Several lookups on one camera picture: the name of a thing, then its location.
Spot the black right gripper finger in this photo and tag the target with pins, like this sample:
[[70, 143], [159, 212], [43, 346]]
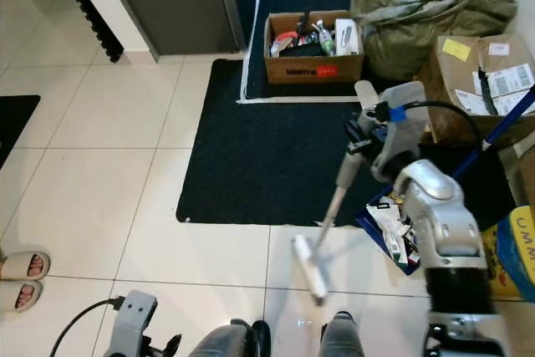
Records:
[[357, 140]]

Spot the blue dustpan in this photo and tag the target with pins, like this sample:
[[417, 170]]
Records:
[[497, 130]]

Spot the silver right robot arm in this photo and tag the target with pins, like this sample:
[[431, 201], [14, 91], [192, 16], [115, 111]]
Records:
[[439, 215]]

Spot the large black floor mat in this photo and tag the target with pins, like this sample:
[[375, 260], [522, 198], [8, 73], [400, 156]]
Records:
[[259, 165]]

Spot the dark floor mat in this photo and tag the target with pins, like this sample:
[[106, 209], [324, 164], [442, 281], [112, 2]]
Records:
[[17, 127]]

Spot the open cardboard box red label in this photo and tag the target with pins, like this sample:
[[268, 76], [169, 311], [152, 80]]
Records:
[[311, 71]]

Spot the white rectangular box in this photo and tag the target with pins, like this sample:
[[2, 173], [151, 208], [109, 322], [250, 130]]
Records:
[[345, 37]]

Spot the clear plastic bottle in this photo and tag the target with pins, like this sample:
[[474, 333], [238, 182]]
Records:
[[323, 37]]

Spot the red snack packet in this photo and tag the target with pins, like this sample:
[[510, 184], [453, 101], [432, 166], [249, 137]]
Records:
[[282, 43]]

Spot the olive green sack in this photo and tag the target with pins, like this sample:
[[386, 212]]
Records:
[[426, 18]]

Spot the sealed cardboard box with labels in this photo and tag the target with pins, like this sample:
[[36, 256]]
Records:
[[493, 73]]

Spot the grey open-toe slipper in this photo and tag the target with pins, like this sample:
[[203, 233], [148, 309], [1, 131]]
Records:
[[12, 263], [7, 296]]

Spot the grey steel fridge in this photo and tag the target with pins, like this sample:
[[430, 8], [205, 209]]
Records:
[[175, 2]]

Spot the black foam puzzle mat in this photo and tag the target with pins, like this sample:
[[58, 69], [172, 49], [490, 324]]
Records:
[[96, 18]]

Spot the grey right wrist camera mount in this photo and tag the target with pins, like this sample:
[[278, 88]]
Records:
[[405, 102]]

